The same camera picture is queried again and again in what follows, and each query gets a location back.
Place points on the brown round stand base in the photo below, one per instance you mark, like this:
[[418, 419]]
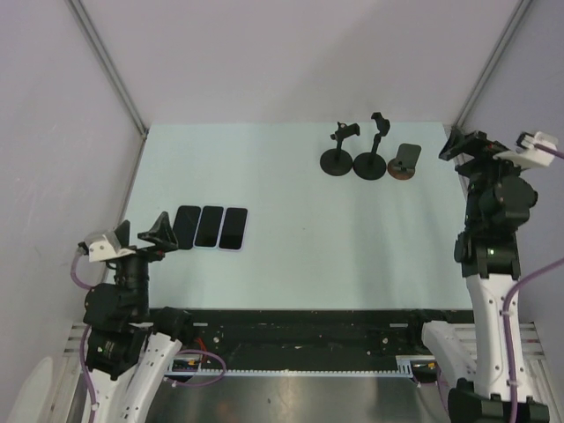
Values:
[[403, 166]]

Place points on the left aluminium frame post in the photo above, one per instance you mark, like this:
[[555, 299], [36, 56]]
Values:
[[100, 51]]

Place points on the aluminium frame post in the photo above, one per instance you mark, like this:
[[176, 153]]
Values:
[[100, 51], [508, 34]]

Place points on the black-screen blue-edged phone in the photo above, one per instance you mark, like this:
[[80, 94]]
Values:
[[233, 228]]

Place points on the right aluminium frame post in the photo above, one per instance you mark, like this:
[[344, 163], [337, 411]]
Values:
[[508, 34]]

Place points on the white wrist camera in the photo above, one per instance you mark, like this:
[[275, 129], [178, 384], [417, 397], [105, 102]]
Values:
[[103, 247], [532, 151]]

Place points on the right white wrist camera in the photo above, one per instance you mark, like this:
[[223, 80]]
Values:
[[532, 151]]

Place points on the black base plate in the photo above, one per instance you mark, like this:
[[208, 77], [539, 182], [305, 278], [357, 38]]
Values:
[[253, 337]]

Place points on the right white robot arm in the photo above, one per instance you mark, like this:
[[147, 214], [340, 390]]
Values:
[[492, 384]]

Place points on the grey slotted cable duct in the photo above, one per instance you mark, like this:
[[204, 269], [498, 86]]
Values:
[[384, 367]]

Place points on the black smartphone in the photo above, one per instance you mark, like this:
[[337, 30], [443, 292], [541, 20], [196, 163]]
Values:
[[185, 225]]

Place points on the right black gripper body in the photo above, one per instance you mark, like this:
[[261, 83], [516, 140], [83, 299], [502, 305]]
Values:
[[484, 164]]

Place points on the black phone stand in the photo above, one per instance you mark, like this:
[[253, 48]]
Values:
[[336, 161], [371, 166]]

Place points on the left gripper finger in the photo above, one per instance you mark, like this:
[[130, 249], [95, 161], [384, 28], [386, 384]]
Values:
[[121, 236], [160, 236]]

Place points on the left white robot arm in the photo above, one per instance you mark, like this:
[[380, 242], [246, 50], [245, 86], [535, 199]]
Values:
[[125, 350]]

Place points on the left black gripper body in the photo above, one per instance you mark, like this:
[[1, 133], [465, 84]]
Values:
[[140, 258]]

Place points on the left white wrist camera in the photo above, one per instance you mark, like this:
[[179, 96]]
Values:
[[103, 247]]

